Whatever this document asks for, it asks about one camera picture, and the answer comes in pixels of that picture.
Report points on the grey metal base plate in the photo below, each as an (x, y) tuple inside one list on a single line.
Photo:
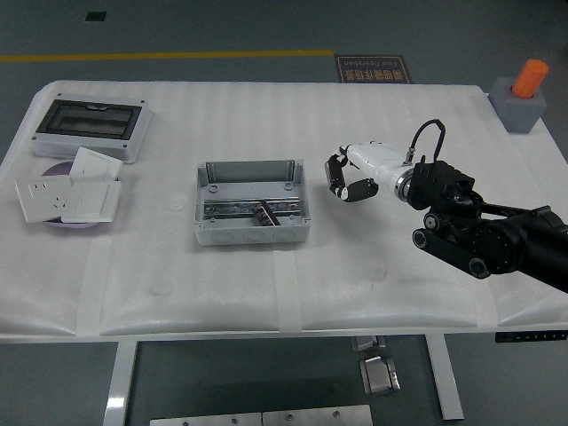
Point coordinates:
[(204, 420), (317, 416)]

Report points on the metal rail in junction box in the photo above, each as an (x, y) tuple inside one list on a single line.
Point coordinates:
[(226, 207)]

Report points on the white table leg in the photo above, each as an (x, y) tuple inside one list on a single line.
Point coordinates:
[(119, 386), (446, 377)]

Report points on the white wall socket panel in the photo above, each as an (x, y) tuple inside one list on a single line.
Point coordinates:
[(42, 199)]

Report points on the grey foam block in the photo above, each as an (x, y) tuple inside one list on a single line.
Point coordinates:
[(521, 113)]

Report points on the purple round plate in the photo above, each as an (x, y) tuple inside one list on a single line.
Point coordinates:
[(57, 170)]

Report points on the black table control panel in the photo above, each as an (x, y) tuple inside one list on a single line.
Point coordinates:
[(530, 336)]

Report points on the small silver metal bracket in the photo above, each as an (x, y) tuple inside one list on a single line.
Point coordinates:
[(366, 344)]

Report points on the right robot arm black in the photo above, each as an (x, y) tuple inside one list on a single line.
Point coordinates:
[(488, 231)]

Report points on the orange cylinder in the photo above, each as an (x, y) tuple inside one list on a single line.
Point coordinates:
[(530, 77)]

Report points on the large silver metal bracket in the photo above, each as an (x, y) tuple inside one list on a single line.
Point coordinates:
[(379, 377)]

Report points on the white foam mat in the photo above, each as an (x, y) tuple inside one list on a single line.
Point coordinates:
[(266, 284)]

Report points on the white wall switch panel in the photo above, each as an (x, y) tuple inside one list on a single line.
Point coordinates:
[(95, 164), (93, 202)]

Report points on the grey distribution box dark cover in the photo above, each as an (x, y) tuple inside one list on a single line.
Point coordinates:
[(89, 117)]

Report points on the open grey junction box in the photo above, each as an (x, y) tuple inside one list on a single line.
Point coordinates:
[(222, 233)]

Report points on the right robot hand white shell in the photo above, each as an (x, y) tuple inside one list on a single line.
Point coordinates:
[(373, 157)]

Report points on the dark floor sign orange text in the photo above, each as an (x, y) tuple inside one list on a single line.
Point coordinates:
[(373, 68)]

